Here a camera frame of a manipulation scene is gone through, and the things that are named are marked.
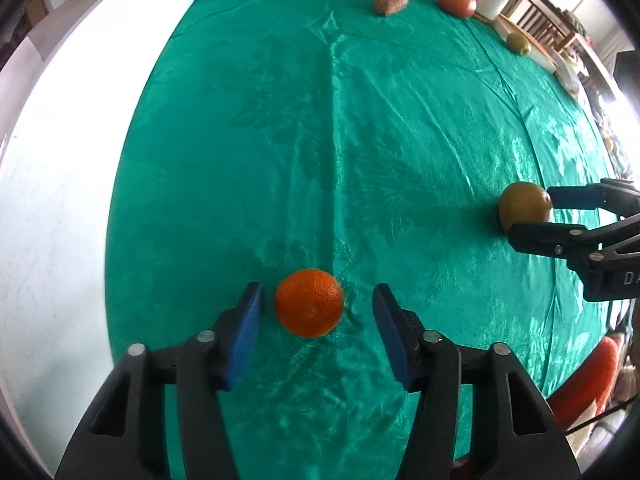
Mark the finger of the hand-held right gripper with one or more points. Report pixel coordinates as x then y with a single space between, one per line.
575 197
540 237

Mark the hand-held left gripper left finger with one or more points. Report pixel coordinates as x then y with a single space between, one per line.
245 340

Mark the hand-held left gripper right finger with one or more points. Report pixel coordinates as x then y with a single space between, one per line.
395 340

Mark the green apple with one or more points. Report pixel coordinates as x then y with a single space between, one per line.
525 205

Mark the large orange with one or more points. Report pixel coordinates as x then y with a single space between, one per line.
309 308

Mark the red stool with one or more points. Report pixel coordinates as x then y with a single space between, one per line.
585 385

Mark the flat white box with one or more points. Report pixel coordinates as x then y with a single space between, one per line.
542 55

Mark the small green fruit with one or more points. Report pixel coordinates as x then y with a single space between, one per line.
518 42

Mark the wooden chair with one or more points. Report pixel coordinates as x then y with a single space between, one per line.
550 20

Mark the red tomato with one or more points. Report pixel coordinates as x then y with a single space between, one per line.
457 1

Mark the white foam board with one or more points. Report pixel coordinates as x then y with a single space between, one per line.
50 210

